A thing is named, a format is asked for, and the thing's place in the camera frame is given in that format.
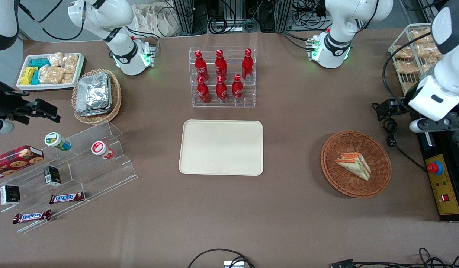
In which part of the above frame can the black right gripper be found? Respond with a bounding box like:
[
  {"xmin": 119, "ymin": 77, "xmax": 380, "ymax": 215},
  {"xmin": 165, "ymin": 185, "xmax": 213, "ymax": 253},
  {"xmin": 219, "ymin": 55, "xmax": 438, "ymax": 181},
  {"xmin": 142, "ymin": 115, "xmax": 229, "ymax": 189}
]
[{"xmin": 0, "ymin": 70, "xmax": 61, "ymax": 125}]

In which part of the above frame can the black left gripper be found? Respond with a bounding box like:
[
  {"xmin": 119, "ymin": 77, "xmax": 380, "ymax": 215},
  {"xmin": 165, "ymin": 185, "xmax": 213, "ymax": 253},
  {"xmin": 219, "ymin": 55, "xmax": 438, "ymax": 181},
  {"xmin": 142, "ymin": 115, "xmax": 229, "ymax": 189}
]
[{"xmin": 376, "ymin": 100, "xmax": 413, "ymax": 121}]

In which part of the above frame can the triangular sandwich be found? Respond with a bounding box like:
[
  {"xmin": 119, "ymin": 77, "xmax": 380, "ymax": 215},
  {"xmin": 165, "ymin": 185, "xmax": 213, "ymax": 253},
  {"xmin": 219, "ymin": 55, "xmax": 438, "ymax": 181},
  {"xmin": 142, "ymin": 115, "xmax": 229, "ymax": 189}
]
[{"xmin": 335, "ymin": 152, "xmax": 372, "ymax": 181}]

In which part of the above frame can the white rectangular snack tray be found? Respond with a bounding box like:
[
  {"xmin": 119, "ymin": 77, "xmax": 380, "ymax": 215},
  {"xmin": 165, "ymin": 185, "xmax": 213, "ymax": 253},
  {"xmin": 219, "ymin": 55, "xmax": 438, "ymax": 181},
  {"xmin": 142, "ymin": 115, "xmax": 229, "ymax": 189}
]
[{"xmin": 16, "ymin": 52, "xmax": 86, "ymax": 91}]

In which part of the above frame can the oval wicker basket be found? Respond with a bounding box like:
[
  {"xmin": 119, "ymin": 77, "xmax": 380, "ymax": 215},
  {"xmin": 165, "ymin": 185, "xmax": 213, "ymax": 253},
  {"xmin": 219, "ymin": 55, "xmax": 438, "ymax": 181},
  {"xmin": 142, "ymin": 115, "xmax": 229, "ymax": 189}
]
[{"xmin": 71, "ymin": 68, "xmax": 122, "ymax": 125}]

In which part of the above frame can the round brown wicker basket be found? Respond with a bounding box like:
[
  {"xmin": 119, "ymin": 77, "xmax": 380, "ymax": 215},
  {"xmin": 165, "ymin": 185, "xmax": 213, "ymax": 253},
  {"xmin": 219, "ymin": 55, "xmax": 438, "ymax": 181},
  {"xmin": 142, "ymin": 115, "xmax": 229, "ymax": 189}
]
[{"xmin": 320, "ymin": 130, "xmax": 392, "ymax": 198}]

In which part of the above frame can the beige plastic serving tray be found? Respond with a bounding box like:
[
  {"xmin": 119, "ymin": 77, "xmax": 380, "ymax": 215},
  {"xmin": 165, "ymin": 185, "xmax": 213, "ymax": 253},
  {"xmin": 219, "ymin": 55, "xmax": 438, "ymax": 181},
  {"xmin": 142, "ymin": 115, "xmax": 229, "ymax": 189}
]
[{"xmin": 179, "ymin": 119, "xmax": 264, "ymax": 176}]

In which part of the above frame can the green lid yogurt cup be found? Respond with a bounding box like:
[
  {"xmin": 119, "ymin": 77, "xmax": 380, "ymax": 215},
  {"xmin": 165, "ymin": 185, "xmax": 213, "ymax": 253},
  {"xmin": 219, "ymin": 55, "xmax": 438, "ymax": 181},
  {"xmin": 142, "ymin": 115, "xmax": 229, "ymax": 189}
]
[{"xmin": 44, "ymin": 132, "xmax": 72, "ymax": 152}]

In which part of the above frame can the yellow snack packet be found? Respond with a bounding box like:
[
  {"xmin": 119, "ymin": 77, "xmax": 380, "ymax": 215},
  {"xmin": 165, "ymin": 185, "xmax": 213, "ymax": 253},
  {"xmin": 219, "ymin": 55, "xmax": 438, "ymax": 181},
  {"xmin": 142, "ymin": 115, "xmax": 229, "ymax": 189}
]
[{"xmin": 20, "ymin": 67, "xmax": 39, "ymax": 85}]

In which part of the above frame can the black appliance housing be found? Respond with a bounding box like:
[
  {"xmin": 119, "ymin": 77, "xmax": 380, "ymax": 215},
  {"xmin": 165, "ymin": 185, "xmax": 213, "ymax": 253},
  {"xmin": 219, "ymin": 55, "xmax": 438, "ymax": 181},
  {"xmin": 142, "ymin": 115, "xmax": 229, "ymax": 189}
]
[{"xmin": 411, "ymin": 112, "xmax": 459, "ymax": 223}]

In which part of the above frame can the silver foil pack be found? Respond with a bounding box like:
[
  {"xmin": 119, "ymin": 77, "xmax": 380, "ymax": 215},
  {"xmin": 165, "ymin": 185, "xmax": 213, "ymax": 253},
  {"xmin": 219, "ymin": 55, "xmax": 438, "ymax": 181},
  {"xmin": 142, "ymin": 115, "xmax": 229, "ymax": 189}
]
[
  {"xmin": 75, "ymin": 76, "xmax": 113, "ymax": 117},
  {"xmin": 76, "ymin": 73, "xmax": 110, "ymax": 112}
]

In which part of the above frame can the red tartan cookie box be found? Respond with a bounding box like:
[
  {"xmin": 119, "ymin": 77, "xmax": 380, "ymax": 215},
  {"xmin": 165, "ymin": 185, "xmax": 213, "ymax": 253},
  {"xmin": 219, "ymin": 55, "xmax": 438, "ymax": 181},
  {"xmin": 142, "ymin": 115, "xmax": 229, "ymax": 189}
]
[{"xmin": 0, "ymin": 145, "xmax": 45, "ymax": 176}]

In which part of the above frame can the red lid yogurt cup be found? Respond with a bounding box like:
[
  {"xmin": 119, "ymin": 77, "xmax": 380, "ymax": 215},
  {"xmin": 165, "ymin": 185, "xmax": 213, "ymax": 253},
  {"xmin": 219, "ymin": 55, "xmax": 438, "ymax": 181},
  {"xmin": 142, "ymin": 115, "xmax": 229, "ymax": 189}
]
[{"xmin": 91, "ymin": 141, "xmax": 115, "ymax": 160}]

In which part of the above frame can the clear acrylic stepped display stand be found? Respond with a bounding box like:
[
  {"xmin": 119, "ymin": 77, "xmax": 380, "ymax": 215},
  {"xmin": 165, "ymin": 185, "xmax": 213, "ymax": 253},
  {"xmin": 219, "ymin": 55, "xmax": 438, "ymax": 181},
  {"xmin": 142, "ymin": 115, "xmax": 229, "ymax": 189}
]
[{"xmin": 0, "ymin": 120, "xmax": 138, "ymax": 234}]

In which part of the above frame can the snickers chocolate bar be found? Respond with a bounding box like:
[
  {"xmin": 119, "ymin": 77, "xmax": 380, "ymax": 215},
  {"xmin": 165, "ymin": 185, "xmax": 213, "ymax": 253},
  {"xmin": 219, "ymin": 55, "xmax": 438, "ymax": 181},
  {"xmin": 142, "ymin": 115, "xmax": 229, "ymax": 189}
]
[
  {"xmin": 49, "ymin": 191, "xmax": 86, "ymax": 205},
  {"xmin": 13, "ymin": 210, "xmax": 52, "ymax": 224}
]

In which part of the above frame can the small black and white carton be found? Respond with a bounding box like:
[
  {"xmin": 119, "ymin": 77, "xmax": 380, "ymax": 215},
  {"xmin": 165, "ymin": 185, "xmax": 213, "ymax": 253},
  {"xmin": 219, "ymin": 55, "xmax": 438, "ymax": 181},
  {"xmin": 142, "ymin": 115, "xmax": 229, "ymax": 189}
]
[{"xmin": 0, "ymin": 185, "xmax": 21, "ymax": 206}]

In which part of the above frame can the yellow control panel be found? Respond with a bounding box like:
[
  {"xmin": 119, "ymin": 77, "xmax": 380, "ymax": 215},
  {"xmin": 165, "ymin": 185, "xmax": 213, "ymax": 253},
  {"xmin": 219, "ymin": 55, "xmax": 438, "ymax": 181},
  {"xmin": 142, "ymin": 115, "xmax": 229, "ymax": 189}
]
[{"xmin": 425, "ymin": 153, "xmax": 459, "ymax": 216}]

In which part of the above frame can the white cloth bag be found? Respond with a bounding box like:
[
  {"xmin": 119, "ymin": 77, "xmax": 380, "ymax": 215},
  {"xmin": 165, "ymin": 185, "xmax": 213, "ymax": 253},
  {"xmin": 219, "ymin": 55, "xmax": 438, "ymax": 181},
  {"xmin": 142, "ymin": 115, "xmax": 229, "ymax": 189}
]
[{"xmin": 131, "ymin": 3, "xmax": 182, "ymax": 38}]

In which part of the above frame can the red cola bottle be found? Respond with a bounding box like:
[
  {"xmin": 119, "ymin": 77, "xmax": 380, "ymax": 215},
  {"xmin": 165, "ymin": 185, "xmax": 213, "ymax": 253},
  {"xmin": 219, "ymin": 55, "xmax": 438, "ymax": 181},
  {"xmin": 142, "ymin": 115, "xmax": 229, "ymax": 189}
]
[
  {"xmin": 232, "ymin": 74, "xmax": 244, "ymax": 103},
  {"xmin": 196, "ymin": 76, "xmax": 211, "ymax": 104},
  {"xmin": 241, "ymin": 48, "xmax": 254, "ymax": 81},
  {"xmin": 215, "ymin": 49, "xmax": 228, "ymax": 79},
  {"xmin": 216, "ymin": 76, "xmax": 228, "ymax": 103},
  {"xmin": 194, "ymin": 50, "xmax": 209, "ymax": 82}
]

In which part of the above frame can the clear acrylic bottle rack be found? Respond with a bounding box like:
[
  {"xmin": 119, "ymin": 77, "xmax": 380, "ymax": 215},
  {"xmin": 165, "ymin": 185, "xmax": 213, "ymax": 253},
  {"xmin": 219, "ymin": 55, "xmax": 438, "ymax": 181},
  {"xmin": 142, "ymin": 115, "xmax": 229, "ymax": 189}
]
[{"xmin": 189, "ymin": 46, "xmax": 257, "ymax": 108}]

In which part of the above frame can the black power cable with plug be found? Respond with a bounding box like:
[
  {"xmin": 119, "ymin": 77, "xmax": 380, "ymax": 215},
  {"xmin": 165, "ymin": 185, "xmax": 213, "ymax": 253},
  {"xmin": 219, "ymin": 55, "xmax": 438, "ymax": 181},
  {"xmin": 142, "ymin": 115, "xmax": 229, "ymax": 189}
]
[{"xmin": 371, "ymin": 103, "xmax": 428, "ymax": 172}]

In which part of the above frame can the black left wrist camera cable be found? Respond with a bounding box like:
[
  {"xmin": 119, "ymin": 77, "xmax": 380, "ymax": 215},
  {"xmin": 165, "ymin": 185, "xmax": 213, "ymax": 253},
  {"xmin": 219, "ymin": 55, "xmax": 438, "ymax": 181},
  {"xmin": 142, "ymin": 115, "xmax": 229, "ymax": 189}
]
[{"xmin": 382, "ymin": 33, "xmax": 433, "ymax": 108}]

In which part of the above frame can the white wire rack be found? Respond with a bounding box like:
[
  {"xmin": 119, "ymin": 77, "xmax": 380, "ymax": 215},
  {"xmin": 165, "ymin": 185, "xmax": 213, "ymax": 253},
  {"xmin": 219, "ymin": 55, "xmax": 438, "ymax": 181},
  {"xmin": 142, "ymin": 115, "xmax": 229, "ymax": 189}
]
[{"xmin": 388, "ymin": 23, "xmax": 444, "ymax": 98}]

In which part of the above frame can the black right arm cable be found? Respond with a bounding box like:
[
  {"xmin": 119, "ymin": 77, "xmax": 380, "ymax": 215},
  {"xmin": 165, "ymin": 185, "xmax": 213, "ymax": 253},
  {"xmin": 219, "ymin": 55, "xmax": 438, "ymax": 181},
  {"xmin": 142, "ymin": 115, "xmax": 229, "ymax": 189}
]
[{"xmin": 18, "ymin": 0, "xmax": 86, "ymax": 41}]

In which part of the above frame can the black connector with cables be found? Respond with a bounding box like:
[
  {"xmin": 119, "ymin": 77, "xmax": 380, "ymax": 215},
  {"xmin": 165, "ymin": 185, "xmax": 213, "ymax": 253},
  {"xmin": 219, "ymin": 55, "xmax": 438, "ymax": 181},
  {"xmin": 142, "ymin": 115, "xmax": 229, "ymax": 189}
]
[{"xmin": 331, "ymin": 247, "xmax": 459, "ymax": 268}]

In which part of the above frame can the aluminium frame post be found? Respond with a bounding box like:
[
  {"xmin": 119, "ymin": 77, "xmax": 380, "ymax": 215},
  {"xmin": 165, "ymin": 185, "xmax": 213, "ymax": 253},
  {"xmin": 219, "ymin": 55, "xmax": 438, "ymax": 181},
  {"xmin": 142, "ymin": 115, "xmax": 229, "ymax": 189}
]
[{"xmin": 173, "ymin": 0, "xmax": 195, "ymax": 36}]

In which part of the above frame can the black looped cable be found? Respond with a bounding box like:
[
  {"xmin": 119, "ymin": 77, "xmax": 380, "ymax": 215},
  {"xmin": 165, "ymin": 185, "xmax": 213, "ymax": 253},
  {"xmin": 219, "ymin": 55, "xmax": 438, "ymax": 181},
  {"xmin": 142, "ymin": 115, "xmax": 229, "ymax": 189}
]
[{"xmin": 187, "ymin": 248, "xmax": 256, "ymax": 268}]

